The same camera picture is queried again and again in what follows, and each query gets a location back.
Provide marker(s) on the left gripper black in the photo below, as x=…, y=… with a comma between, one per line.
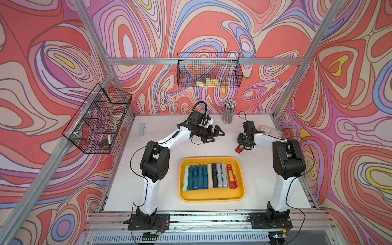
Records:
x=209, y=134

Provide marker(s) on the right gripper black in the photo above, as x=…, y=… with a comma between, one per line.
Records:
x=240, y=141

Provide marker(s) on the black pruning pliers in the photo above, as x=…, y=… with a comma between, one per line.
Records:
x=214, y=176

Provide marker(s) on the dark teal pruning pliers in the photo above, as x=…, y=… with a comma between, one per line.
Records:
x=190, y=178

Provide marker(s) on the beige pruning pliers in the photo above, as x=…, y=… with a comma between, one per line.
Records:
x=209, y=176

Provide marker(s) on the grey pruning pliers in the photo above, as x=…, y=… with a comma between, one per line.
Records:
x=219, y=175

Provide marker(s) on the grey pruning pliers angled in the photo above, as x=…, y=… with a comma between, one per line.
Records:
x=224, y=176

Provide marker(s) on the pale green pruning pliers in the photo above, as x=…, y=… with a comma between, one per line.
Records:
x=185, y=179

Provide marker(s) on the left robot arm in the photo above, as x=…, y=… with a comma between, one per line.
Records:
x=155, y=160

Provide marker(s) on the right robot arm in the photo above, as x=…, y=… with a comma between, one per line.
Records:
x=288, y=164

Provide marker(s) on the yellow plastic storage tray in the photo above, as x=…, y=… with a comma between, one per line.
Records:
x=213, y=194

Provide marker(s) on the light blue-grey pliers far left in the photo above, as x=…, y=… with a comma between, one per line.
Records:
x=141, y=131

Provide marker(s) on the pencil holder cup with pencils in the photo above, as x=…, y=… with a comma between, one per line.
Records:
x=228, y=111

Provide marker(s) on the yellow alarm clock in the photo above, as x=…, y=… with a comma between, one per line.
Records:
x=271, y=132

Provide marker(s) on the yellow sticky notes in basket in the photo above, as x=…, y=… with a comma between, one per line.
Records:
x=212, y=83

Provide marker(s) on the black wire basket back wall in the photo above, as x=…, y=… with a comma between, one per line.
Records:
x=197, y=66

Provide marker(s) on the black wire basket wall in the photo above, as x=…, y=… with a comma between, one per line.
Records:
x=197, y=66
x=94, y=127

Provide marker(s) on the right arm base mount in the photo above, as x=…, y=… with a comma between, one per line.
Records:
x=270, y=219

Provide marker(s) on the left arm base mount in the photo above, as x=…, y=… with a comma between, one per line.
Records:
x=141, y=221

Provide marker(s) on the black wire basket left wall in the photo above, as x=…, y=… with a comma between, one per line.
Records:
x=94, y=127

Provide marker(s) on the aluminium front rail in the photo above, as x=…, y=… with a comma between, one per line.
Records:
x=310, y=227

